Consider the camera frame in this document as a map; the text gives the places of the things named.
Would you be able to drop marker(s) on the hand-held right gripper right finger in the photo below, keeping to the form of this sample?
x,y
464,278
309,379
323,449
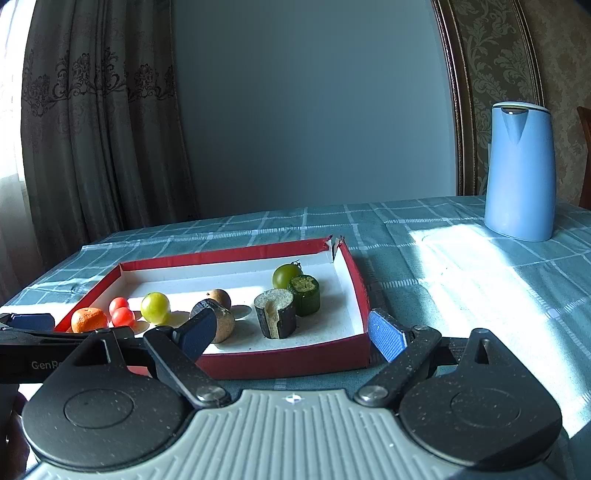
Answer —
x,y
385,334

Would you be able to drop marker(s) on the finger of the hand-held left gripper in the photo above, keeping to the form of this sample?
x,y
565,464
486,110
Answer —
x,y
27,319

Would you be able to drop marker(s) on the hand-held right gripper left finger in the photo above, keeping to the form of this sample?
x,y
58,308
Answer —
x,y
198,334

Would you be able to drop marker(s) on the eggplant piece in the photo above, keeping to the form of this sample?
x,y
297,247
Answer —
x,y
277,318
226,327

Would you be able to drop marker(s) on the small brown longan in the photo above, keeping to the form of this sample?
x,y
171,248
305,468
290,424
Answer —
x,y
220,297

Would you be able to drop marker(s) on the yellow-green tomato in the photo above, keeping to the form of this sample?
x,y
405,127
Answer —
x,y
154,307

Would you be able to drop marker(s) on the orange tangerine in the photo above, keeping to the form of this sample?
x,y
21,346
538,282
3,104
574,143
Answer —
x,y
87,319

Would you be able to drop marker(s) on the red cardboard box tray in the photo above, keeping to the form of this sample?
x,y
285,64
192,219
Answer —
x,y
323,350

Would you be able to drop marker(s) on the red cherry tomato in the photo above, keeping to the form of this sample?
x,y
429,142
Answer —
x,y
118,303
123,316

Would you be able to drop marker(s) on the dark green tomato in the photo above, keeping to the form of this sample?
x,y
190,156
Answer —
x,y
286,276

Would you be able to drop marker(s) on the green cucumber piece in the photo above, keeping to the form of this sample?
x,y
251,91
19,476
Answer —
x,y
305,297

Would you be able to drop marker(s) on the white sheer curtain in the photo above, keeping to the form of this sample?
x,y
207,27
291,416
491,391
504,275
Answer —
x,y
11,207

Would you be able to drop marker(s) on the blue electric kettle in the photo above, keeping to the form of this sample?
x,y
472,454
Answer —
x,y
519,184

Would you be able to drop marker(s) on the brown patterned curtain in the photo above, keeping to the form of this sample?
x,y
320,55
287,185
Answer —
x,y
106,129

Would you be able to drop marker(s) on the wooden chair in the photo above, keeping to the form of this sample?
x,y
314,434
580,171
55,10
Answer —
x,y
585,157

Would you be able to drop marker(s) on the dark wooden wall moulding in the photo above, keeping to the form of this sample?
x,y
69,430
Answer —
x,y
461,92

